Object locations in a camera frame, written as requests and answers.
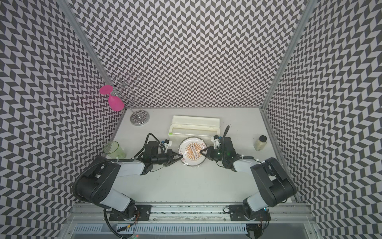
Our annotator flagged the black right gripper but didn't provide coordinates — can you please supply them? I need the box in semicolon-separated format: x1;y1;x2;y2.
199;146;227;162

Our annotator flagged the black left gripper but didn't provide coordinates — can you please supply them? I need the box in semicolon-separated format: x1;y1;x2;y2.
152;149;184;167

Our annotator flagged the white plate with orange pattern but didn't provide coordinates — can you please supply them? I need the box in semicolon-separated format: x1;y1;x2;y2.
178;136;208;167

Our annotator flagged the cream plastic wrap dispenser box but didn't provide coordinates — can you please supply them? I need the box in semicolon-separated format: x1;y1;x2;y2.
168;115;220;138

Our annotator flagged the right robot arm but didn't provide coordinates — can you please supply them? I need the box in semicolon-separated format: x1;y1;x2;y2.
200;136;297;221

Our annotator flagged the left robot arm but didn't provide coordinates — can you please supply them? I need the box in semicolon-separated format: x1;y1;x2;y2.
72;140;183;221

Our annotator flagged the glass jar with black lid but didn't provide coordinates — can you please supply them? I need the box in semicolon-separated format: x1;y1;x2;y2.
254;135;268;151

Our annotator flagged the green transparent cup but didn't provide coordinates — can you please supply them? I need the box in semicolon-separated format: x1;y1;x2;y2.
103;141;126;159

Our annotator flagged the pink plastic wine glass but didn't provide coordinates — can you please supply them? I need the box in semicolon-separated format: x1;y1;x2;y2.
99;85;125;112

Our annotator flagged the white vent grille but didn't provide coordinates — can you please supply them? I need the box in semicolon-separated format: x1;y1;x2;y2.
74;224;247;235

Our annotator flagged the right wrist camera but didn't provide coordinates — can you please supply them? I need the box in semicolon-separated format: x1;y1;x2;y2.
211;135;222;149

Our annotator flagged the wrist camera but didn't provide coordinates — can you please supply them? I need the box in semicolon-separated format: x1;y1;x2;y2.
161;139;173;150
211;135;222;149

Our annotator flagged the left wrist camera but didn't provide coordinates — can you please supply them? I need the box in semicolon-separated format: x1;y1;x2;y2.
161;139;173;150

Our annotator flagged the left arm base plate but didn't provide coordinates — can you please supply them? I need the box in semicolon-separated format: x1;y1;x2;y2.
108;204;152;222

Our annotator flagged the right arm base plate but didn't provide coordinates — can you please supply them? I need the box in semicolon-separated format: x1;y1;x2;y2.
228;204;271;222

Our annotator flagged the aluminium front rail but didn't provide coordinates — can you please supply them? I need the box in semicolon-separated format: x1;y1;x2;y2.
64;203;317;225

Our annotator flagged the right aluminium corner post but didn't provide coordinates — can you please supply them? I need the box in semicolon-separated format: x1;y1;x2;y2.
261;0;318;111

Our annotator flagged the aluminium corner post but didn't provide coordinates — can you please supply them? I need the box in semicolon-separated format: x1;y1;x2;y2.
261;0;318;111
56;0;113;85

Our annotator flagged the left aluminium corner post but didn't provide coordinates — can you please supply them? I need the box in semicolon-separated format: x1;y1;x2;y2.
56;0;113;85

